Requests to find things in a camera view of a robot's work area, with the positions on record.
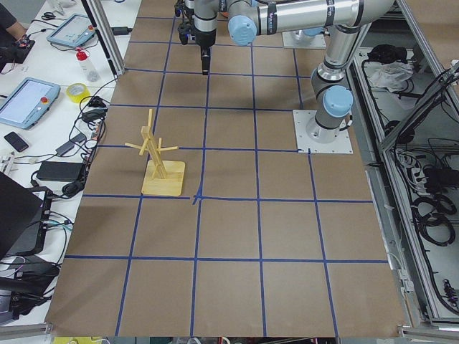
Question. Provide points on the white crumpled cloth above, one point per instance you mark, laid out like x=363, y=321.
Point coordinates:
x=391, y=76

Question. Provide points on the aluminium frame post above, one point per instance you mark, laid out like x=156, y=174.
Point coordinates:
x=96, y=14

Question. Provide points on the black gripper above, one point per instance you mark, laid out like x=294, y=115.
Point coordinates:
x=204, y=39

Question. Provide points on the blue teach pendant far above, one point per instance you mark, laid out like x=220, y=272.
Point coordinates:
x=74, y=32

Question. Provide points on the clear bottle red cap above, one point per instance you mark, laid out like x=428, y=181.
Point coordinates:
x=87, y=66

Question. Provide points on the blue teach pendant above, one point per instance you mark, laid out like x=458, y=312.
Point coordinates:
x=24, y=107
x=74, y=32

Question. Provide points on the black scissors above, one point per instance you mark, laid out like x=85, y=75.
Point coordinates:
x=46, y=16

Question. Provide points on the blue teach pendant near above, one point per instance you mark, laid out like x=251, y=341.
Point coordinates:
x=24, y=107

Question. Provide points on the black power adapter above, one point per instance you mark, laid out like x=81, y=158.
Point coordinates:
x=59, y=171

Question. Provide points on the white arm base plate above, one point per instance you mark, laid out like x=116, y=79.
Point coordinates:
x=300, y=40
x=312, y=138

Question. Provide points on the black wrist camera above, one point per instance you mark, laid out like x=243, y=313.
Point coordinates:
x=186, y=32

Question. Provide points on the wooden cup rack stand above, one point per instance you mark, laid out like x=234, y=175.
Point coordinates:
x=162, y=177

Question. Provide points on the black laptop computer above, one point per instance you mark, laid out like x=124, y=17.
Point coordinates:
x=23, y=214

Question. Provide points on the black smartphone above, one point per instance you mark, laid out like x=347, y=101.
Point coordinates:
x=16, y=142

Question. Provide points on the yellow tape roll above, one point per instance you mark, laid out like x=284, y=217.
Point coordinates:
x=77, y=92

